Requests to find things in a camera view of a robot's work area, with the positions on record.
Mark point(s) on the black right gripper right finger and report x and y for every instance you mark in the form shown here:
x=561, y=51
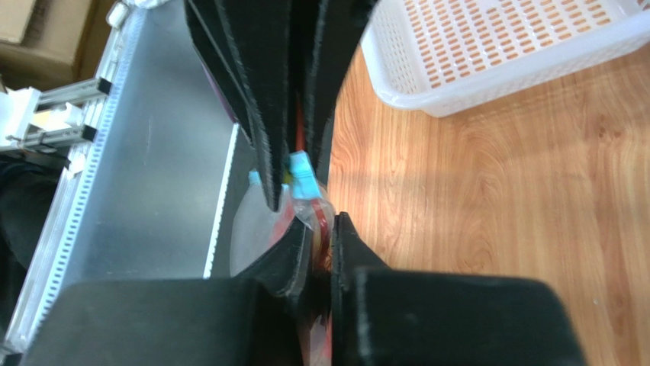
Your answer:
x=385, y=316

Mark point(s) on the aluminium frame rail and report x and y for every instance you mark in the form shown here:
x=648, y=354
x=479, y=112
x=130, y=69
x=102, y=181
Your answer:
x=144, y=199

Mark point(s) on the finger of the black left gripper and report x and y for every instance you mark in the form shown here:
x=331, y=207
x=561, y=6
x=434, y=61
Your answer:
x=328, y=35
x=245, y=47

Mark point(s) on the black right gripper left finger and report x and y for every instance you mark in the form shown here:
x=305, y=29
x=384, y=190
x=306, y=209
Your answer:
x=154, y=322

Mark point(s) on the white plastic basket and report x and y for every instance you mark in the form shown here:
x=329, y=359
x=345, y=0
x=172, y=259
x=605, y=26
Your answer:
x=443, y=57

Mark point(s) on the clear zip top bag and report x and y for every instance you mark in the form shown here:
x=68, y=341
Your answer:
x=280, y=266

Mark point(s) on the red toy lobster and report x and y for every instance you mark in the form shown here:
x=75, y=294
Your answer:
x=305, y=231

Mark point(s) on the cardboard box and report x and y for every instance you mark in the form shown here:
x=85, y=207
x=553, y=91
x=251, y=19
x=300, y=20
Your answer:
x=48, y=44

